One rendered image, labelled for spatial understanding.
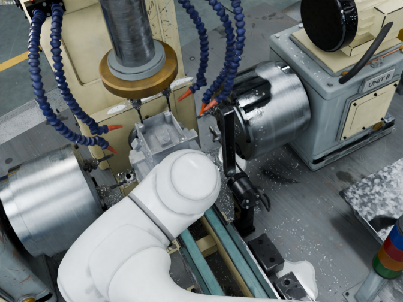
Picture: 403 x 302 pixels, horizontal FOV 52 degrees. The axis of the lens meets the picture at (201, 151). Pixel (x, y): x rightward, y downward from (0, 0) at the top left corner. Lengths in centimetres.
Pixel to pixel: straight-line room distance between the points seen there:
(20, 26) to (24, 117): 157
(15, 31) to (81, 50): 270
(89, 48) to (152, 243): 67
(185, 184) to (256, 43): 134
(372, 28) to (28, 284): 109
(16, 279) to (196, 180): 67
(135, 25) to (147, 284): 51
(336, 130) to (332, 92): 20
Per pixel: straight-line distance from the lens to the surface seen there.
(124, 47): 89
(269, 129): 112
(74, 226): 105
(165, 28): 119
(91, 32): 112
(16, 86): 327
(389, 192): 127
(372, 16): 116
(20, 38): 372
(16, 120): 241
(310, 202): 134
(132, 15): 85
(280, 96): 113
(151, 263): 59
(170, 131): 110
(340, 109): 124
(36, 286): 120
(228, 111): 94
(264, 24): 196
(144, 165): 111
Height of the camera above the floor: 194
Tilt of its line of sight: 52 degrees down
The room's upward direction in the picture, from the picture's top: 8 degrees counter-clockwise
